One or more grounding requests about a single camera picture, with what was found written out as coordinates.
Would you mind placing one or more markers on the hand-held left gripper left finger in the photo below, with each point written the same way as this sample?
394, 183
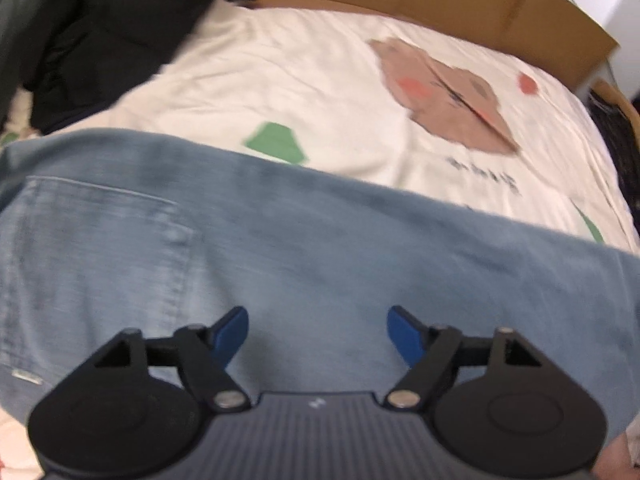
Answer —
231, 332

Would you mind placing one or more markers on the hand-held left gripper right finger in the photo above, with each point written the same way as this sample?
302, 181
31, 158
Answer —
405, 332

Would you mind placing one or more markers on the light blue denim pants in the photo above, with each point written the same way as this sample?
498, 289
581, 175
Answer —
310, 250

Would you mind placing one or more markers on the cream bear print bed sheet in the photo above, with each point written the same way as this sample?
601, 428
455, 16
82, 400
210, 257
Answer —
310, 70

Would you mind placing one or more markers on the brown cardboard sheet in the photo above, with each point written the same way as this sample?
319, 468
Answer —
450, 5

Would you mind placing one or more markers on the dark grey duvet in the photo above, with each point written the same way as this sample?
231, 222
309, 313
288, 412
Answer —
20, 35

